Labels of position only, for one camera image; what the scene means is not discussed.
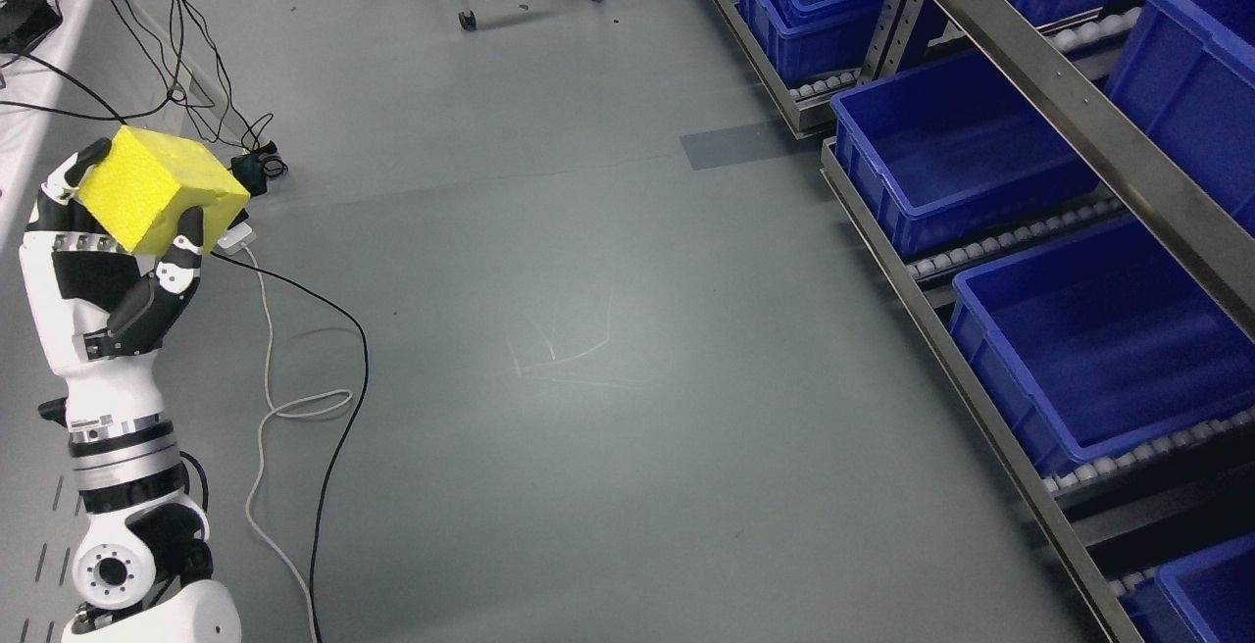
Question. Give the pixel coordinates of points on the blue plastic bin left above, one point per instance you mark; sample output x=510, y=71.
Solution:
x=950, y=149

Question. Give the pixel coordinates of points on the metal shelf rack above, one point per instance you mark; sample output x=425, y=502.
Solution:
x=1157, y=542

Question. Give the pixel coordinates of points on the blue plastic bin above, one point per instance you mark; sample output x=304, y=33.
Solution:
x=950, y=149
x=1096, y=343

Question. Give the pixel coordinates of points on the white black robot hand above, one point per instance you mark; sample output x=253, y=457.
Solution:
x=100, y=312

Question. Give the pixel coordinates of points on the blue plastic bin right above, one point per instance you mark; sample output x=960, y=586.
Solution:
x=1096, y=343

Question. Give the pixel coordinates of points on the blue bin upper right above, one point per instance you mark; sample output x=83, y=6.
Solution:
x=1186, y=79

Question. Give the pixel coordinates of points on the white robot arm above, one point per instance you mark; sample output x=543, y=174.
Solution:
x=143, y=569

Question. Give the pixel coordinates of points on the yellow foam block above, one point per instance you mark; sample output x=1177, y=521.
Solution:
x=140, y=190

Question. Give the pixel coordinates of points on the black power adapter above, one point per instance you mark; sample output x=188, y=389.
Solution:
x=25, y=23

